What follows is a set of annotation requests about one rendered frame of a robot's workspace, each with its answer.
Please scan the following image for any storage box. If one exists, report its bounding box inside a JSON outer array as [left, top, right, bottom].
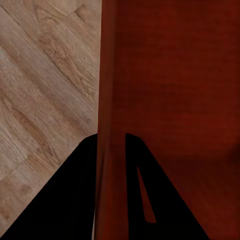
[[94, 0, 240, 240]]

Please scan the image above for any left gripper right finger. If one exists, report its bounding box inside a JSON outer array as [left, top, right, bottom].
[[125, 133, 210, 240]]

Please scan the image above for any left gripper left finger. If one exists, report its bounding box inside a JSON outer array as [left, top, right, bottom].
[[0, 134, 98, 240]]

